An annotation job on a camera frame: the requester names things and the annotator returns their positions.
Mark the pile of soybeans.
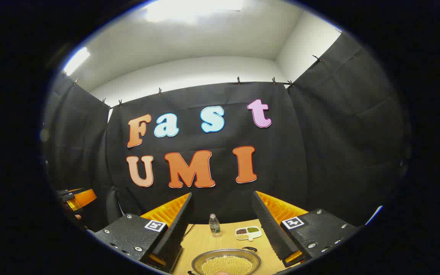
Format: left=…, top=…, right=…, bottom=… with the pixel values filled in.
left=201, top=255, right=254, bottom=275

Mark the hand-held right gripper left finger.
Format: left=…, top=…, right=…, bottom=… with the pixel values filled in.
left=88, top=192, right=194, bottom=274

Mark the steel pot with black handles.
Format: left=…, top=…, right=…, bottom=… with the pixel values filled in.
left=188, top=246, right=262, bottom=275

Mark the white divided dish of beans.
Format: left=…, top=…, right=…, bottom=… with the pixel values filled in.
left=235, top=226, right=262, bottom=241

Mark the clear plastic water bottle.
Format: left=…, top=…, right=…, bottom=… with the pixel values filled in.
left=209, top=214, right=221, bottom=237

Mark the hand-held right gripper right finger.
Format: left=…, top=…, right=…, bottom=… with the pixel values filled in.
left=251, top=190, right=361, bottom=270

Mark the ceiling light panel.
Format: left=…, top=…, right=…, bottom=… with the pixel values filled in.
left=146, top=0, right=243, bottom=23
left=63, top=47, right=91, bottom=76

